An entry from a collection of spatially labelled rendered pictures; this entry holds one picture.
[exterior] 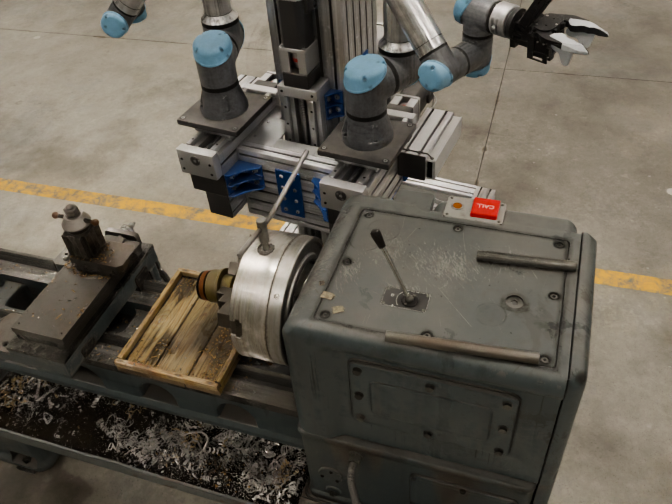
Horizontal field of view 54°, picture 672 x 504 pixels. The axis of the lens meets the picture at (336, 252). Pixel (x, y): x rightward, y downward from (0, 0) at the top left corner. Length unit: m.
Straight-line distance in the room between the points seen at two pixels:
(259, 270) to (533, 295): 0.58
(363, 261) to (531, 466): 0.56
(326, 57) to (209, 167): 0.48
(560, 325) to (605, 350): 1.66
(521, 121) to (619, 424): 2.10
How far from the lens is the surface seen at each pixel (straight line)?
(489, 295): 1.36
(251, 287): 1.47
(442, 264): 1.41
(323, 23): 2.01
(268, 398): 1.70
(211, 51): 2.04
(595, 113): 4.39
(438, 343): 1.25
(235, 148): 2.15
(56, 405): 2.30
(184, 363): 1.79
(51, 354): 1.89
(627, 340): 3.04
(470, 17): 1.68
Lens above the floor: 2.24
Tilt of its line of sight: 43 degrees down
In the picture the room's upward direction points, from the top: 5 degrees counter-clockwise
